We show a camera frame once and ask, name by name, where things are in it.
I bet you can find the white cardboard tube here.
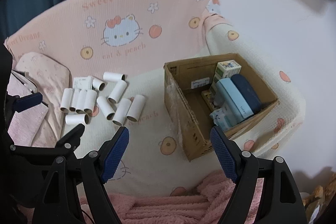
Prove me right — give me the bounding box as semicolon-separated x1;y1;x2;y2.
108;80;127;104
126;94;146;122
83;89;97;114
97;96;115;121
112;98;131;126
92;77;106;91
65;114;89;125
70;88;80;112
60;88;73;113
103;72;125;82
76;89;87;114

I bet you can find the brown plush toy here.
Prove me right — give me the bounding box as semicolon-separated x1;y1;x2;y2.
302;172;335;222

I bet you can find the white flat paper box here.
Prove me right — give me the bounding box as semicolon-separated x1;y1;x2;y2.
72;76;93;90

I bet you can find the pink fluffy blanket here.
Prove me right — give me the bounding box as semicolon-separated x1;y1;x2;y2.
79;169;264;224

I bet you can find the blue white tissue pack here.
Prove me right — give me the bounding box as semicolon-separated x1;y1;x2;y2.
210;109;233;131

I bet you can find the pink cat print sofa cover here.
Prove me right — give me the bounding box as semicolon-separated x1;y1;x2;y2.
3;0;306;196

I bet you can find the light blue glasses case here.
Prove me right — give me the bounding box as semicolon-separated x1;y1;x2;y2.
215;78;254;123

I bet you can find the dark blue glasses case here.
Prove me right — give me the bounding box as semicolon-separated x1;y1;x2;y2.
231;74;262;114

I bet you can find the brown cardboard box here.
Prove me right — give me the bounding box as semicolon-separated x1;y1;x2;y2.
164;53;278;161

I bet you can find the white green small carton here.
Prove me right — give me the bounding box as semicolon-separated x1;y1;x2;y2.
215;60;242;79

